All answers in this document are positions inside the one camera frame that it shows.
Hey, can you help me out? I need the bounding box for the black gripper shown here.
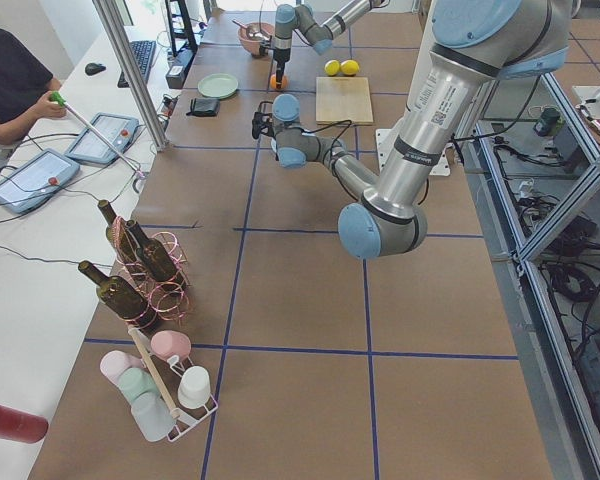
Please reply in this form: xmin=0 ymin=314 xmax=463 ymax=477
xmin=271 ymin=38 xmax=290 ymax=86

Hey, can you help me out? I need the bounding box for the orange fruit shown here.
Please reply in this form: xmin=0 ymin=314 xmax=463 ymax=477
xmin=269 ymin=74 xmax=289 ymax=91

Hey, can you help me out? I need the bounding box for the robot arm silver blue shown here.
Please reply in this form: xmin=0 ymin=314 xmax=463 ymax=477
xmin=271 ymin=0 xmax=387 ymax=65
xmin=252 ymin=1 xmax=572 ymax=259

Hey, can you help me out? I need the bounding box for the green plate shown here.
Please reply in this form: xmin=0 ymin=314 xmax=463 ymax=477
xmin=197 ymin=73 xmax=239 ymax=99

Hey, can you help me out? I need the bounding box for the pink bowl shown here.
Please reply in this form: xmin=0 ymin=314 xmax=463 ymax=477
xmin=238 ymin=22 xmax=274 ymax=57

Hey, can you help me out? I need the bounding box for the metal scoop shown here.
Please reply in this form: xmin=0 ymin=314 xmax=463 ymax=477
xmin=232 ymin=19 xmax=271 ymax=41

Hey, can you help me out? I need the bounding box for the yellow lemon left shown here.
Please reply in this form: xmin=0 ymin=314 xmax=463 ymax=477
xmin=324 ymin=59 xmax=341 ymax=77

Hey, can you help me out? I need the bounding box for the yellow lemon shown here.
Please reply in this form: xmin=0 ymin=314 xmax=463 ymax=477
xmin=340 ymin=59 xmax=360 ymax=76
xmin=324 ymin=59 xmax=341 ymax=77

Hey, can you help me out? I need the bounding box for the wooden cutting board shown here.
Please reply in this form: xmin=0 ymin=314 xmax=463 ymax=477
xmin=316 ymin=77 xmax=374 ymax=125

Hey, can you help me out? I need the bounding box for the yellow lemon right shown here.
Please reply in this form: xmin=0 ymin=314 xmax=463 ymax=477
xmin=340 ymin=59 xmax=360 ymax=76

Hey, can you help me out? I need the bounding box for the black folded pouch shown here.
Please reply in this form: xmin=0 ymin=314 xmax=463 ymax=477
xmin=186 ymin=97 xmax=220 ymax=117

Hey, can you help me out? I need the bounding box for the black power strip box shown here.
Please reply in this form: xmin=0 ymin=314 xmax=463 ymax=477
xmin=165 ymin=48 xmax=194 ymax=90

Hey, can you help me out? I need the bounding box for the black keyboard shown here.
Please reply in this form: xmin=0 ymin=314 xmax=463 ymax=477
xmin=129 ymin=40 xmax=157 ymax=82

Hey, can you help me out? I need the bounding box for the teach pendant far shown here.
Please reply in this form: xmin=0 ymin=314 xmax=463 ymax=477
xmin=63 ymin=112 xmax=140 ymax=168

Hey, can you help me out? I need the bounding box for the teach pendant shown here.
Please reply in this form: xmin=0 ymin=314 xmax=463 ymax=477
xmin=0 ymin=149 xmax=80 ymax=214
xmin=63 ymin=112 xmax=140 ymax=168

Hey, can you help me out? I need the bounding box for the black computer mouse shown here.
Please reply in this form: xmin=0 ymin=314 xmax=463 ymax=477
xmin=84 ymin=62 xmax=106 ymax=76

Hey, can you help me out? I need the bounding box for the dark wine bottle middle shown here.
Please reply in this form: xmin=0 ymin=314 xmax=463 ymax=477
xmin=125 ymin=220 xmax=182 ymax=284

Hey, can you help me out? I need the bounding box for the dark wine bottle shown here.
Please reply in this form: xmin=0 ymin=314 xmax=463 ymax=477
xmin=125 ymin=220 xmax=182 ymax=284
xmin=97 ymin=199 xmax=138 ymax=266
xmin=78 ymin=260 xmax=155 ymax=328

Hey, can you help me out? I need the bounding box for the dark wine bottle rear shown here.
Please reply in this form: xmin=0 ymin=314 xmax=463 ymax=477
xmin=97 ymin=199 xmax=138 ymax=266

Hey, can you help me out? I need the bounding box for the person in black shirt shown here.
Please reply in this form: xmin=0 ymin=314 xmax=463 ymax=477
xmin=0 ymin=28 xmax=66 ymax=145

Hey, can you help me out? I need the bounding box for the teach pendant near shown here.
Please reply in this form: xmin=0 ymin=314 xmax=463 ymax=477
xmin=0 ymin=149 xmax=80 ymax=214

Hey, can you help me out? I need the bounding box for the dark wine bottle front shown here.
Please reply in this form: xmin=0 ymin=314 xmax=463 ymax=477
xmin=78 ymin=260 xmax=155 ymax=328

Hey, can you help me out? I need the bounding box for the pink cup upper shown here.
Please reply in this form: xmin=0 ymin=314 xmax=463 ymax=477
xmin=150 ymin=330 xmax=191 ymax=361

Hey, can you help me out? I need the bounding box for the white cup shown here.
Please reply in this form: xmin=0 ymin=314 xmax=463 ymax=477
xmin=178 ymin=366 xmax=211 ymax=409

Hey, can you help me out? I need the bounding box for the pale pink cup left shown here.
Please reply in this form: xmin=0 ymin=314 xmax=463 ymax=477
xmin=99 ymin=350 xmax=145 ymax=386

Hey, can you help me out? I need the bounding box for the mint green cup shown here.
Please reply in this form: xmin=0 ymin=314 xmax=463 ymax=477
xmin=116 ymin=367 xmax=159 ymax=404

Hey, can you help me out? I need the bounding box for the grey cup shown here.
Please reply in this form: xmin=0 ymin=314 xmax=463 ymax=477
xmin=131 ymin=392 xmax=176 ymax=442

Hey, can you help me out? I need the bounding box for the red cylinder bottle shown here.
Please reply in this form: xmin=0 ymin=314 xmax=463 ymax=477
xmin=0 ymin=405 xmax=49 ymax=444

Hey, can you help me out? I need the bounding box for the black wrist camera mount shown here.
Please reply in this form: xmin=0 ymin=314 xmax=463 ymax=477
xmin=251 ymin=100 xmax=274 ymax=140

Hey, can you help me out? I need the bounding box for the aluminium frame post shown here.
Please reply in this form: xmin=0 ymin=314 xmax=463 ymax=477
xmin=92 ymin=0 xmax=168 ymax=152

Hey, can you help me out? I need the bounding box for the green handled reach stick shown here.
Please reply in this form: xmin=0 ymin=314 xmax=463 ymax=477
xmin=49 ymin=91 xmax=146 ymax=193

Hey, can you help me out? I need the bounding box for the copper wire bottle rack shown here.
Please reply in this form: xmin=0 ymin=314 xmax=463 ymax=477
xmin=117 ymin=230 xmax=191 ymax=325

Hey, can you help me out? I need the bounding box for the white wire cup rack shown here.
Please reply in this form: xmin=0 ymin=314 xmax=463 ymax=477
xmin=128 ymin=328 xmax=218 ymax=442

